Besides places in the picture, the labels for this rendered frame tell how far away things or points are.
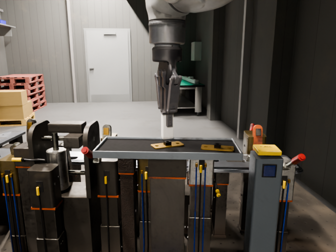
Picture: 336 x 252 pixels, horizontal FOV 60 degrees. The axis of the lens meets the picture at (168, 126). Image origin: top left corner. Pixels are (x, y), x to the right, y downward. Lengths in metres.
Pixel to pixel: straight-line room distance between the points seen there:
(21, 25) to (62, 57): 1.37
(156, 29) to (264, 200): 0.51
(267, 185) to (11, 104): 6.11
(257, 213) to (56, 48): 8.84
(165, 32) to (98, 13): 8.54
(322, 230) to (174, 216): 0.76
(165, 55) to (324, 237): 0.98
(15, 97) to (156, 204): 5.90
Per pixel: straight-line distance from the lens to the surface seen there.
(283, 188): 1.00
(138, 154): 0.72
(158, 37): 0.71
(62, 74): 9.37
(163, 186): 0.78
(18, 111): 6.61
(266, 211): 0.84
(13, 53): 9.74
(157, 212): 0.82
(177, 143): 0.80
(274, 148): 0.81
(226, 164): 1.12
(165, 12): 0.70
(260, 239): 0.88
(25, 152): 1.00
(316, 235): 1.37
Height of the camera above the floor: 1.39
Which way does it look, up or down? 14 degrees down
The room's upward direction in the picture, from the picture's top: straight up
